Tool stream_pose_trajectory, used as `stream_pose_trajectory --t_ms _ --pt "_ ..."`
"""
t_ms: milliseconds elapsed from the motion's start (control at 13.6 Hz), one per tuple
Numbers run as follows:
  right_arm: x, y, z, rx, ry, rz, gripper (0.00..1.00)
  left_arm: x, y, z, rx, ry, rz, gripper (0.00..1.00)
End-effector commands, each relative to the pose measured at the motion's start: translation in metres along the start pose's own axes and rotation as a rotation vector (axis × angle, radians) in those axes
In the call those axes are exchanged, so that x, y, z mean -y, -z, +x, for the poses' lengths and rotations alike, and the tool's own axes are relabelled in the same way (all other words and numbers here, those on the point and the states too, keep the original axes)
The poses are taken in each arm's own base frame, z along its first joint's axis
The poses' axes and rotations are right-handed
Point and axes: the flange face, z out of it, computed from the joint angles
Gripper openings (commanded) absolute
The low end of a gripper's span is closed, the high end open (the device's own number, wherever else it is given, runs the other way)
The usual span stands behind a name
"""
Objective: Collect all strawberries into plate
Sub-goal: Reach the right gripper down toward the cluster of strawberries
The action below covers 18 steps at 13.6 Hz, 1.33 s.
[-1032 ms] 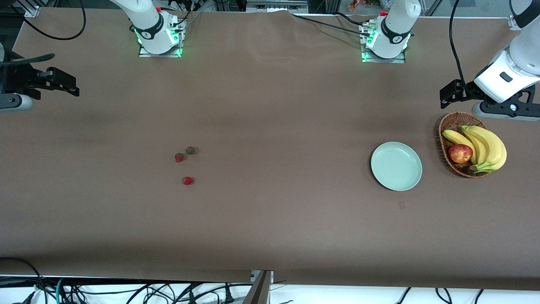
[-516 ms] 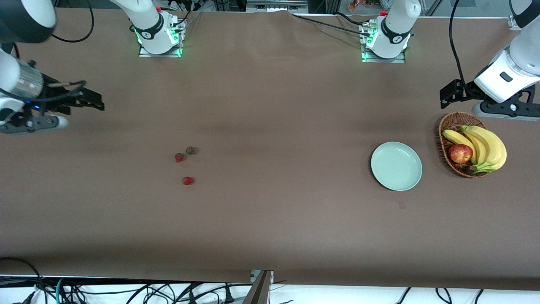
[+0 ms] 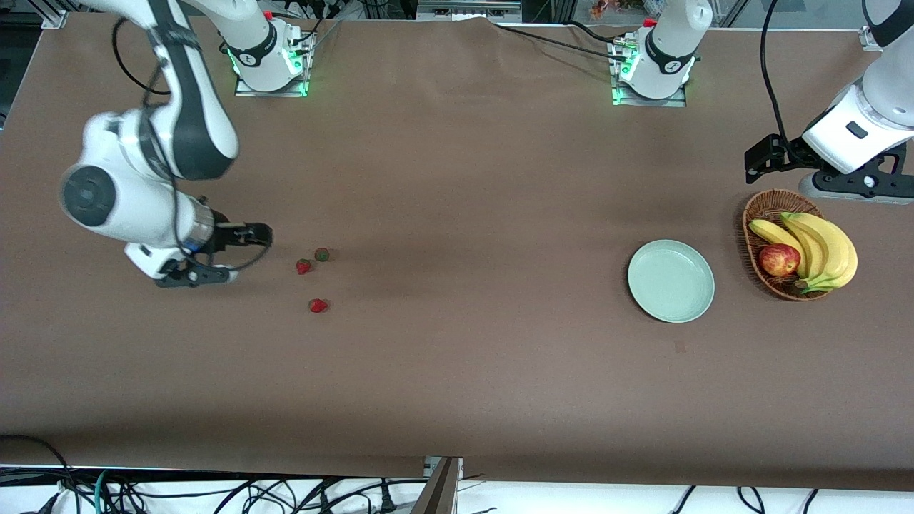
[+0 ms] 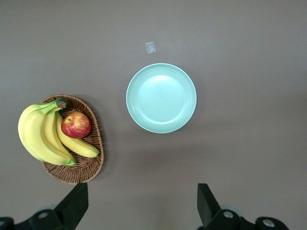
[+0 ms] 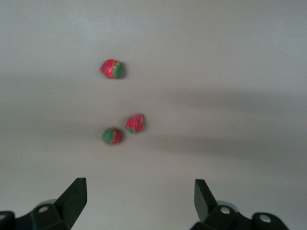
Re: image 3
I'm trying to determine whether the grey power strip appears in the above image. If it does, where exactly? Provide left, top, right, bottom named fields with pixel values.
left=418, top=0, right=522, bottom=21

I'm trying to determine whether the red apple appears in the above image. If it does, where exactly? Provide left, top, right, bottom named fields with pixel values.
left=758, top=243, right=802, bottom=278

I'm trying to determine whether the orange colourful object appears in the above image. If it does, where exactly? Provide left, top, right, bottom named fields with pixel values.
left=589, top=0, right=643, bottom=19

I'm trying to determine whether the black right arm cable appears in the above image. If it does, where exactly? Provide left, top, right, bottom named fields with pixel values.
left=112, top=18, right=273, bottom=272

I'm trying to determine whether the thick black cable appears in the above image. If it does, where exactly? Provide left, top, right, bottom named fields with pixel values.
left=0, top=435, right=81, bottom=514

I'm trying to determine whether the brown table cover sheet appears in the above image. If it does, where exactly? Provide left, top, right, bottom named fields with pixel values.
left=0, top=13, right=914, bottom=493

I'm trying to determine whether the brown wicker basket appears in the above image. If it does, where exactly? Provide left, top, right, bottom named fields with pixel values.
left=743, top=188, right=833, bottom=302

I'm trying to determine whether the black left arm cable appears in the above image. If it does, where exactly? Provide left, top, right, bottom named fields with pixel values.
left=760, top=0, right=793, bottom=147

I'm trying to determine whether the pale green round plate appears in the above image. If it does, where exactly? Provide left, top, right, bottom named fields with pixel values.
left=628, top=239, right=715, bottom=323

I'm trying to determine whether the aluminium frame post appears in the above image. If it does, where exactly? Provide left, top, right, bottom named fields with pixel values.
left=411, top=457, right=465, bottom=514

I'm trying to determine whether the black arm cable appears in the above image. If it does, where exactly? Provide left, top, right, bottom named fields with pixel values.
left=760, top=0, right=793, bottom=147
left=112, top=18, right=273, bottom=272

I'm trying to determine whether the yellow banana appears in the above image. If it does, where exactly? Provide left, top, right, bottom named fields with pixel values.
left=780, top=212, right=830, bottom=281
left=785, top=214, right=858, bottom=294
left=748, top=218, right=808, bottom=279

